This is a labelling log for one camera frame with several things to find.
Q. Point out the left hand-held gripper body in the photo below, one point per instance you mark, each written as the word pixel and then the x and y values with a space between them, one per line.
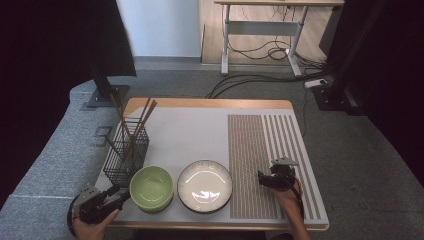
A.
pixel 95 208

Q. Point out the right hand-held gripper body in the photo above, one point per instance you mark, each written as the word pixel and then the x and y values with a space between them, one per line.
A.
pixel 283 176

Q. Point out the person's left hand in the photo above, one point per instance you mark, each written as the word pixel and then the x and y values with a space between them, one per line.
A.
pixel 91 231

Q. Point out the person's right hand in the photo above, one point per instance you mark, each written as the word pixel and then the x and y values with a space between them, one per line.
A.
pixel 290 200

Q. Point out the striped placemat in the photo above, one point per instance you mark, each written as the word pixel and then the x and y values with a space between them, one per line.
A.
pixel 246 140

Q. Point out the floor outlet cover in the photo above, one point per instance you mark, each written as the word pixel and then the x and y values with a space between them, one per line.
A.
pixel 103 131

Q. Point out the light grey table mat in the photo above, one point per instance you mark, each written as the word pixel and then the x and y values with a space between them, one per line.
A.
pixel 190 136

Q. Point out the person's dark clothing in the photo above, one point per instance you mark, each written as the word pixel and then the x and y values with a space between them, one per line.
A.
pixel 200 236

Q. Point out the black metal stand with base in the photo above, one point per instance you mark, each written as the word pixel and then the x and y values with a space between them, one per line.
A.
pixel 333 98
pixel 100 99

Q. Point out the white power strip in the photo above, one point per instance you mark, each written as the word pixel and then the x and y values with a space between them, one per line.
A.
pixel 315 83

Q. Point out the black curtain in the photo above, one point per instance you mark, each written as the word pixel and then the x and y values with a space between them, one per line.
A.
pixel 393 83
pixel 50 66

